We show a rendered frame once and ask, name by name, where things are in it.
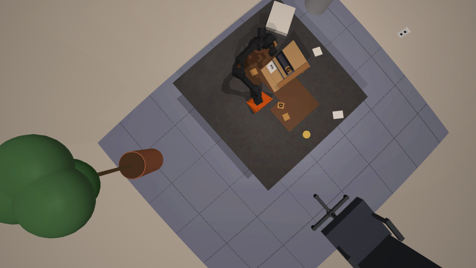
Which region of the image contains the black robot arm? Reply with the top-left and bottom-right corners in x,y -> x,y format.
232,28 -> 276,105

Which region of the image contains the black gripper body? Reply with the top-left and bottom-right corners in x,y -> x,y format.
263,37 -> 277,57

